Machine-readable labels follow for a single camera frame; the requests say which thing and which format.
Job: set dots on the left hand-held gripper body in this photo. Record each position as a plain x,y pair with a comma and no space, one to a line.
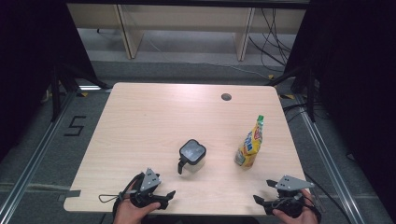
149,182

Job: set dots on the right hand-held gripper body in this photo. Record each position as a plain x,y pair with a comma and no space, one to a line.
292,184

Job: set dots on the yellow refill pouch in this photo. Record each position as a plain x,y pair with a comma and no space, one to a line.
250,146

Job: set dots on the person's right hand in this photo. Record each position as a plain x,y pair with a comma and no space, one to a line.
306,214

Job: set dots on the person's left hand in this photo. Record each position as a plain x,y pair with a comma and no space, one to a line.
130,213

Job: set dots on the grey tape strip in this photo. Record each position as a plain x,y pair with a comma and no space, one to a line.
70,194

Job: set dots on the yellow floor tape piece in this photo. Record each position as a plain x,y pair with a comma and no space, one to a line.
83,94
271,76
288,96

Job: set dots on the black tripod stand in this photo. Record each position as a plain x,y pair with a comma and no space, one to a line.
59,90
306,90

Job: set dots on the grey table grommet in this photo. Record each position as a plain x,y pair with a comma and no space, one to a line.
226,96

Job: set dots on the black curtain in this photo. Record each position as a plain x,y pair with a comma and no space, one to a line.
358,77
28,62

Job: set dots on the light wooden shelf unit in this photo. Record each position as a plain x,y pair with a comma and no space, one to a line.
186,18

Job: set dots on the aluminium floor rail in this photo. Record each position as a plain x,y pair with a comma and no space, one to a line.
34,158
330,161

